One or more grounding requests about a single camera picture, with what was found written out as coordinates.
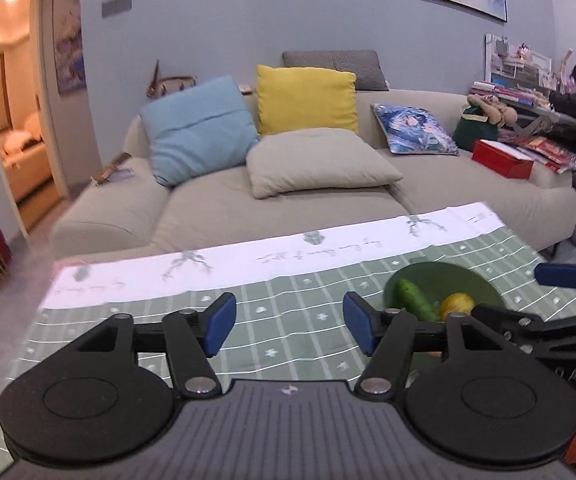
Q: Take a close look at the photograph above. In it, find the yellow-green pear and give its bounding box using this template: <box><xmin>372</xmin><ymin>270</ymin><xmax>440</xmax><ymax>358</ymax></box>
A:
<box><xmin>439</xmin><ymin>292</ymin><xmax>476</xmax><ymax>322</ymax></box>

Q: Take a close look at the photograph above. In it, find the green cucumber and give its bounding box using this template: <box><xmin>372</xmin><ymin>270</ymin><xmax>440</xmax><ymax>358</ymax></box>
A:
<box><xmin>392</xmin><ymin>278</ymin><xmax>439</xmax><ymax>323</ymax></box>

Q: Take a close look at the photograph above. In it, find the green plastic colander bowl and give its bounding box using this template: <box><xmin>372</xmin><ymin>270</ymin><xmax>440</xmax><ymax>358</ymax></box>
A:
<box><xmin>383</xmin><ymin>261</ymin><xmax>508</xmax><ymax>376</ymax></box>

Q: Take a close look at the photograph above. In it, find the red magazines stack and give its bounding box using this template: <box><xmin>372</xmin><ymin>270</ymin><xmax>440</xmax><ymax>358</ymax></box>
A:
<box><xmin>498</xmin><ymin>130</ymin><xmax>576</xmax><ymax>174</ymax></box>

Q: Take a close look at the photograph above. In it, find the red box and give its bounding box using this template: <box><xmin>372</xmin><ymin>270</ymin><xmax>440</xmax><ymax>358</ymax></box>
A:
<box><xmin>472</xmin><ymin>140</ymin><xmax>533</xmax><ymax>180</ymax></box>

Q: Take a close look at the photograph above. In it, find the plush toy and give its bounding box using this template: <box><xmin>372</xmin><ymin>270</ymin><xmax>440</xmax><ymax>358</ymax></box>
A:
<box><xmin>467</xmin><ymin>94</ymin><xmax>518</xmax><ymax>128</ymax></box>

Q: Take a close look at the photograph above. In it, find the dark green bag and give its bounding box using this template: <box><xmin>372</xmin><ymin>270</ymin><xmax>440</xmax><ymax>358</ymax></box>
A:
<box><xmin>453</xmin><ymin>105</ymin><xmax>498</xmax><ymax>152</ymax></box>

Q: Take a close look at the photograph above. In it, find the beige fabric sofa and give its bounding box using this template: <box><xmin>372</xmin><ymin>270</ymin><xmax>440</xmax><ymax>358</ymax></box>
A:
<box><xmin>51</xmin><ymin>90</ymin><xmax>576</xmax><ymax>261</ymax></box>

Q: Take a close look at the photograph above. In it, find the blue printed cushion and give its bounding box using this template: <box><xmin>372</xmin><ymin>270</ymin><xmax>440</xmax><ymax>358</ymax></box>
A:
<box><xmin>370</xmin><ymin>103</ymin><xmax>459</xmax><ymax>155</ymax></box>

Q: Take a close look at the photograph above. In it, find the green checked tablecloth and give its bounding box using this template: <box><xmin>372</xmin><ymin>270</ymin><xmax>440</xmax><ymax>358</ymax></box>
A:
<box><xmin>0</xmin><ymin>203</ymin><xmax>576</xmax><ymax>479</ymax></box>

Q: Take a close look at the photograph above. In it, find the black tablet on armrest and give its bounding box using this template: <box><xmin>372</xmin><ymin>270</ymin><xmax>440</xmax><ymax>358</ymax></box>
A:
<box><xmin>90</xmin><ymin>152</ymin><xmax>135</xmax><ymax>186</ymax></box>

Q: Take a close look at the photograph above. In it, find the grey cushion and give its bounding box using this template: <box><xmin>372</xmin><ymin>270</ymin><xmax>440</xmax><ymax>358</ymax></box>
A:
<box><xmin>281</xmin><ymin>50</ymin><xmax>389</xmax><ymax>91</ymax></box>

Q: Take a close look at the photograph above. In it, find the beige cushion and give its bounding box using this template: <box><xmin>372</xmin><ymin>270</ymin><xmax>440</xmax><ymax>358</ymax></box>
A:
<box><xmin>247</xmin><ymin>128</ymin><xmax>403</xmax><ymax>200</ymax></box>

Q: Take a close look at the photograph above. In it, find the light blue cushion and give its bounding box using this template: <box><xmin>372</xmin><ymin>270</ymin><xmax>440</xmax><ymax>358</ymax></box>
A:
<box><xmin>139</xmin><ymin>76</ymin><xmax>260</xmax><ymax>188</ymax></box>

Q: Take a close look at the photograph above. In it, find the yellow cushion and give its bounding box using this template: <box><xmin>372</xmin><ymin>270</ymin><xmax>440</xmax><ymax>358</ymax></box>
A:
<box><xmin>256</xmin><ymin>65</ymin><xmax>358</xmax><ymax>136</ymax></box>

